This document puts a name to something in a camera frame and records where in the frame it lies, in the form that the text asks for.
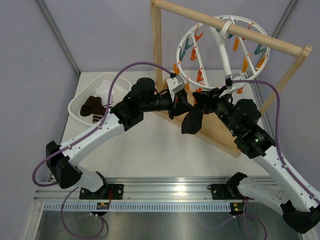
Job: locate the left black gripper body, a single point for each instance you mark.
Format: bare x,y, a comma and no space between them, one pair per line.
173,111

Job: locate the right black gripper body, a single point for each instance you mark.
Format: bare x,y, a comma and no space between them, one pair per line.
220,106

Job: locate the white round clip hanger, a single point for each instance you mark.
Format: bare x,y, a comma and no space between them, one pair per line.
206,55

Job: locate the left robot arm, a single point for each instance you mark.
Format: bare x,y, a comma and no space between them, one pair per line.
64,158

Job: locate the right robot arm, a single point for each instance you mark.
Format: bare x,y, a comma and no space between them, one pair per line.
299,204

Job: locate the white sock in basket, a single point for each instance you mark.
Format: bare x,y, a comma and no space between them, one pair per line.
102,92

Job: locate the brown sock with stripes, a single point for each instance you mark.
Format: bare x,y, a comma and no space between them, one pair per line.
93,107

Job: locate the white perforated plastic basket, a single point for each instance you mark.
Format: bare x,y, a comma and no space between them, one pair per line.
76,103

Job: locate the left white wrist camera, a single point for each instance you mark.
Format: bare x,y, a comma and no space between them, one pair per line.
175,84

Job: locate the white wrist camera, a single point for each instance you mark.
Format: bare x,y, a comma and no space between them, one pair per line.
175,84
232,84

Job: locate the wooden hanger rack frame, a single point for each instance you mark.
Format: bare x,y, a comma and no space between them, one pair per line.
228,24

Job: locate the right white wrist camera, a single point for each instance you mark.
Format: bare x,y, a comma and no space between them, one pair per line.
232,84

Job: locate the aluminium mounting rail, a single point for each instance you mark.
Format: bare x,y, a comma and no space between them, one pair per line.
156,189

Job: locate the white slotted cable duct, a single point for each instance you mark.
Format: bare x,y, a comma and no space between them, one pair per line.
159,207

